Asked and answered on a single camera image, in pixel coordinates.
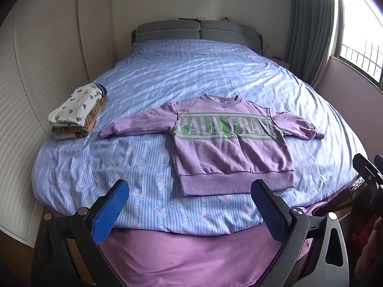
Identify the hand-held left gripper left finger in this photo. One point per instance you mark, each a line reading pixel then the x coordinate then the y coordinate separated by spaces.
pixel 109 212

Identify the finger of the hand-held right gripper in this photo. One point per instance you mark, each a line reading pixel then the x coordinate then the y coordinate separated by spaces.
pixel 363 167

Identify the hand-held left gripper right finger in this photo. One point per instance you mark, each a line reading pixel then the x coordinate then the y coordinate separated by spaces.
pixel 269 215

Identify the purple sweatshirt with green print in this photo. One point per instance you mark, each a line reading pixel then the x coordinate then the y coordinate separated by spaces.
pixel 224 155

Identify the person's right hand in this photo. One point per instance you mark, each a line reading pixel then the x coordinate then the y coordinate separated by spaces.
pixel 363 260

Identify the brown plaid folded garment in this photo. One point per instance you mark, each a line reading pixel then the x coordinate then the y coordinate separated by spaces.
pixel 89 119

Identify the white printed folded garment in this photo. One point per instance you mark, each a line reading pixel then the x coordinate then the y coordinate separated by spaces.
pixel 74 107

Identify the navy folded garment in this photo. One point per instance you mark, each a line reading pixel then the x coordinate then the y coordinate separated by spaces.
pixel 101 88

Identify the window with metal grille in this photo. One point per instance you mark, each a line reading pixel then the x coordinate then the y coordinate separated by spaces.
pixel 362 36

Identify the white nightstand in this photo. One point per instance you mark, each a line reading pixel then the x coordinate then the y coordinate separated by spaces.
pixel 279 62

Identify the grey-blue curtain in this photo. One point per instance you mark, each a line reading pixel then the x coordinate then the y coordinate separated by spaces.
pixel 308 30

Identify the blue striped floral bed sheet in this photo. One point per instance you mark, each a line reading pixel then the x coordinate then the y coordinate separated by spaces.
pixel 209 71

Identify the white louvered wardrobe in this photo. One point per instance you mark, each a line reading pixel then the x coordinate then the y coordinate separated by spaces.
pixel 45 65

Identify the grey headboard cushion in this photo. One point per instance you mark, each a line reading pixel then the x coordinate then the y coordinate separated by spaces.
pixel 227 33
pixel 167 31

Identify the brown wicker bed frame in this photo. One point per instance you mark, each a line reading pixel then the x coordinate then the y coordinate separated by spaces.
pixel 344 203

